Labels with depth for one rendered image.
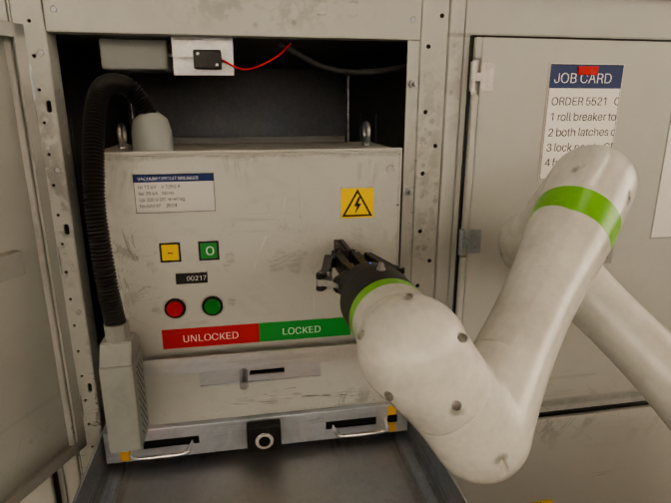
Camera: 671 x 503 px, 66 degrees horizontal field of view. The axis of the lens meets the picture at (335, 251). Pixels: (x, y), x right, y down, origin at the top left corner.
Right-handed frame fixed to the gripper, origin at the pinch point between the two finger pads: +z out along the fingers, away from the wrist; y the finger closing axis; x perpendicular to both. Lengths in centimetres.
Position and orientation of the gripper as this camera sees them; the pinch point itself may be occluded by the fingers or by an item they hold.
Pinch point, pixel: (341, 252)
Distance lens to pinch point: 84.3
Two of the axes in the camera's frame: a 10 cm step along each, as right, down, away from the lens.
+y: 9.8, -0.5, 1.8
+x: 0.0, -9.6, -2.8
